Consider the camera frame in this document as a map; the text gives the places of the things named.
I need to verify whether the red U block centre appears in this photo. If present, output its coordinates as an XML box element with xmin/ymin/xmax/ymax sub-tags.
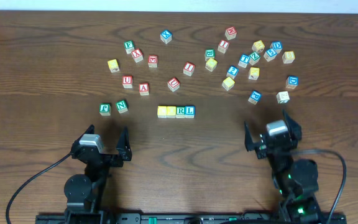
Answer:
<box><xmin>167</xmin><ymin>77</ymin><xmax>180</xmax><ymax>92</ymax></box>

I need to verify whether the yellow block centre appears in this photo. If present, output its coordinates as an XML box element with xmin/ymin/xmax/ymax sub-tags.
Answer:
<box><xmin>205</xmin><ymin>58</ymin><xmax>218</xmax><ymax>72</ymax></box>

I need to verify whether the green N block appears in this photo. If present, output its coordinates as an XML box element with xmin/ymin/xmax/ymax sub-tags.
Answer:
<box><xmin>115</xmin><ymin>100</ymin><xmax>128</xmax><ymax>114</ymax></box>

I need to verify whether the blue P block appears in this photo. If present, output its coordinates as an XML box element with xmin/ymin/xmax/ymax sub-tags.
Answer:
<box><xmin>248</xmin><ymin>90</ymin><xmax>262</xmax><ymax>105</ymax></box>

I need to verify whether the red I block upper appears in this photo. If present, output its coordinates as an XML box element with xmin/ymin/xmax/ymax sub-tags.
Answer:
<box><xmin>218</xmin><ymin>40</ymin><xmax>229</xmax><ymax>54</ymax></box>

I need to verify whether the blue 5 block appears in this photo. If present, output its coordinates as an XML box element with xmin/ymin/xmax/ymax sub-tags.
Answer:
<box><xmin>264</xmin><ymin>49</ymin><xmax>277</xmax><ymax>62</ymax></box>

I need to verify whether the yellow block upper right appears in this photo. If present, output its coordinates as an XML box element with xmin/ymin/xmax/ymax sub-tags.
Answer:
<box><xmin>252</xmin><ymin>40</ymin><xmax>265</xmax><ymax>54</ymax></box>

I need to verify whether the left black cable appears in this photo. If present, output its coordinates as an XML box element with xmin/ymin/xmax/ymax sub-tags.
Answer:
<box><xmin>4</xmin><ymin>152</ymin><xmax>73</xmax><ymax>224</ymax></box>

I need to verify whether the red X block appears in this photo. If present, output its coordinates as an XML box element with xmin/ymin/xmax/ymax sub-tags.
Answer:
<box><xmin>131</xmin><ymin>49</ymin><xmax>144</xmax><ymax>63</ymax></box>

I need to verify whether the red i block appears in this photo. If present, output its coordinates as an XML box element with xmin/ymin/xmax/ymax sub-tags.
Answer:
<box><xmin>183</xmin><ymin>62</ymin><xmax>195</xmax><ymax>77</ymax></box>
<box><xmin>218</xmin><ymin>40</ymin><xmax>229</xmax><ymax>54</ymax></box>

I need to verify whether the yellow S block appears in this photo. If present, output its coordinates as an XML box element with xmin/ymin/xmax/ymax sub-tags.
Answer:
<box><xmin>222</xmin><ymin>77</ymin><xmax>235</xmax><ymax>91</ymax></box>

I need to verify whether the yellow C block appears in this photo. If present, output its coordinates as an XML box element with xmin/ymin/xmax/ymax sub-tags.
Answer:
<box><xmin>157</xmin><ymin>106</ymin><xmax>167</xmax><ymax>118</ymax></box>

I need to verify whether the green J block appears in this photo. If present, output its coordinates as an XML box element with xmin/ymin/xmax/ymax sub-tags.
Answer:
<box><xmin>99</xmin><ymin>103</ymin><xmax>111</xmax><ymax>116</ymax></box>

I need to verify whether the red u block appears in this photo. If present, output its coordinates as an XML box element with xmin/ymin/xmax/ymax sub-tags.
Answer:
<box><xmin>122</xmin><ymin>75</ymin><xmax>133</xmax><ymax>88</ymax></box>
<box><xmin>167</xmin><ymin>77</ymin><xmax>180</xmax><ymax>92</ymax></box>

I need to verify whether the blue L block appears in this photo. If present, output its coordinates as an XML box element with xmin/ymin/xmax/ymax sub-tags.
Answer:
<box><xmin>185</xmin><ymin>106</ymin><xmax>195</xmax><ymax>118</ymax></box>

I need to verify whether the plain L block green 7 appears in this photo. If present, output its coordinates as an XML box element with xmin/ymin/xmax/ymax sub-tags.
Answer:
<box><xmin>276</xmin><ymin>91</ymin><xmax>290</xmax><ymax>104</ymax></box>

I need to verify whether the green F block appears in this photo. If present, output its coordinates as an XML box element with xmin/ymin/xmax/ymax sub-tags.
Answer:
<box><xmin>124</xmin><ymin>40</ymin><xmax>135</xmax><ymax>54</ymax></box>

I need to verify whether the blue 2 block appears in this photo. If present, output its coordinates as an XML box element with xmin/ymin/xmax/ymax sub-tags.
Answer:
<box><xmin>226</xmin><ymin>65</ymin><xmax>239</xmax><ymax>80</ymax></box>

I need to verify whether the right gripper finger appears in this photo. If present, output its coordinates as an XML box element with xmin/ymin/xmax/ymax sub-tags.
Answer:
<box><xmin>244</xmin><ymin>122</ymin><xmax>255</xmax><ymax>152</ymax></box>
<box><xmin>283</xmin><ymin>110</ymin><xmax>302</xmax><ymax>141</ymax></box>

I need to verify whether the yellow block far left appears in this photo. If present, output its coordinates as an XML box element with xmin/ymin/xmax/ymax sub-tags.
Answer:
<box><xmin>108</xmin><ymin>59</ymin><xmax>120</xmax><ymax>73</ymax></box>

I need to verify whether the blue D block upper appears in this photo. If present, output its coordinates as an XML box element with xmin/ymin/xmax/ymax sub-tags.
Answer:
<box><xmin>270</xmin><ymin>41</ymin><xmax>283</xmax><ymax>54</ymax></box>

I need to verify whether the red Q block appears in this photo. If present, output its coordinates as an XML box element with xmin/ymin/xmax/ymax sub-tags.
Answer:
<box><xmin>148</xmin><ymin>55</ymin><xmax>158</xmax><ymax>68</ymax></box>

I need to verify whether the green Z block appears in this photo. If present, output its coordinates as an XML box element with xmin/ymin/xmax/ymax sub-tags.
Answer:
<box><xmin>249</xmin><ymin>52</ymin><xmax>260</xmax><ymax>65</ymax></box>

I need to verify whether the red I block centre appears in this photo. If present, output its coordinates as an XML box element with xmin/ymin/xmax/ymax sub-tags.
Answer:
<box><xmin>183</xmin><ymin>62</ymin><xmax>195</xmax><ymax>77</ymax></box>

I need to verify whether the green B block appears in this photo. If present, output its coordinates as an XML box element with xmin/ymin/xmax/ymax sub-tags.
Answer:
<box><xmin>204</xmin><ymin>49</ymin><xmax>216</xmax><ymax>61</ymax></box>

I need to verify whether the blue d block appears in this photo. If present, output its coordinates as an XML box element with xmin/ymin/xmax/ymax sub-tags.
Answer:
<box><xmin>285</xmin><ymin>76</ymin><xmax>299</xmax><ymax>89</ymax></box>
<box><xmin>270</xmin><ymin>41</ymin><xmax>283</xmax><ymax>54</ymax></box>

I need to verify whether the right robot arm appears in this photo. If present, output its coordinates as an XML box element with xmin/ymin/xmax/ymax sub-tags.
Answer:
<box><xmin>244</xmin><ymin>112</ymin><xmax>328</xmax><ymax>223</ymax></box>

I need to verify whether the yellow O block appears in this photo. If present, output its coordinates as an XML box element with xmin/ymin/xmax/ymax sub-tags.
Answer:
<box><xmin>167</xmin><ymin>106</ymin><xmax>177</xmax><ymax>118</ymax></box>

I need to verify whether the red A block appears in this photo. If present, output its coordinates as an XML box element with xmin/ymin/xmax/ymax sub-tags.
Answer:
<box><xmin>139</xmin><ymin>83</ymin><xmax>149</xmax><ymax>96</ymax></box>

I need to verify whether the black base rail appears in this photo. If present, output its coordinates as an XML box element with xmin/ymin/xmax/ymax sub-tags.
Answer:
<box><xmin>35</xmin><ymin>212</ymin><xmax>347</xmax><ymax>224</ymax></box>

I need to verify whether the yellow B block far right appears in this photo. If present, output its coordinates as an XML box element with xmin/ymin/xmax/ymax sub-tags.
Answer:
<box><xmin>282</xmin><ymin>51</ymin><xmax>295</xmax><ymax>64</ymax></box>

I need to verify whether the blue T block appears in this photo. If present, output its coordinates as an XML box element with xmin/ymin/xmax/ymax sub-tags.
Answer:
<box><xmin>238</xmin><ymin>54</ymin><xmax>250</xmax><ymax>68</ymax></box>

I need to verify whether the green R block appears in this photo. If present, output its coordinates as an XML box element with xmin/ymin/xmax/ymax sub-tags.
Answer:
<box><xmin>175</xmin><ymin>106</ymin><xmax>185</xmax><ymax>118</ymax></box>

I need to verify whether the red U block left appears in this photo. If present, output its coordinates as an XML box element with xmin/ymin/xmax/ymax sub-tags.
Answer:
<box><xmin>122</xmin><ymin>75</ymin><xmax>133</xmax><ymax>88</ymax></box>

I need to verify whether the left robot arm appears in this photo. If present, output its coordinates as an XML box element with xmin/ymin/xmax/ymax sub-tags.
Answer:
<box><xmin>64</xmin><ymin>125</ymin><xmax>132</xmax><ymax>223</ymax></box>

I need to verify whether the blue D block lower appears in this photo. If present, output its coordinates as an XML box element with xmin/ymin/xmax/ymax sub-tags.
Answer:
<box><xmin>285</xmin><ymin>76</ymin><xmax>299</xmax><ymax>89</ymax></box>

